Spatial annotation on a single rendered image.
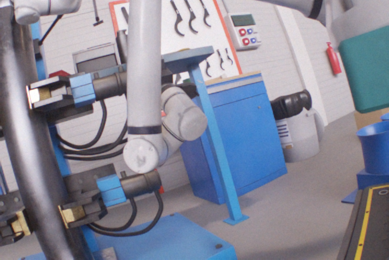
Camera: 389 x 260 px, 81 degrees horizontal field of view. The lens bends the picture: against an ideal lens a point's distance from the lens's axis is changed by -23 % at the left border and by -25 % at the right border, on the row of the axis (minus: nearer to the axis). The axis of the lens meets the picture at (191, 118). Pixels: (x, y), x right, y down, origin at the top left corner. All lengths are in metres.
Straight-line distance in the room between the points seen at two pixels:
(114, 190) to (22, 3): 0.85
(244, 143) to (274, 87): 1.89
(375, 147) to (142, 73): 1.19
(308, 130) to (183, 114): 2.17
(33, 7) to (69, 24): 2.62
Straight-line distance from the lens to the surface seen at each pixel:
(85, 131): 3.20
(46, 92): 1.13
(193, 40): 3.64
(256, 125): 2.40
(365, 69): 0.22
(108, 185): 1.26
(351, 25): 0.25
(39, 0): 0.96
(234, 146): 2.28
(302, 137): 2.83
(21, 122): 1.15
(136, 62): 0.69
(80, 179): 1.39
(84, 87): 1.27
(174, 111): 0.81
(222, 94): 2.28
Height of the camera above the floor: 0.69
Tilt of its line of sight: level
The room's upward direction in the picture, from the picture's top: 16 degrees counter-clockwise
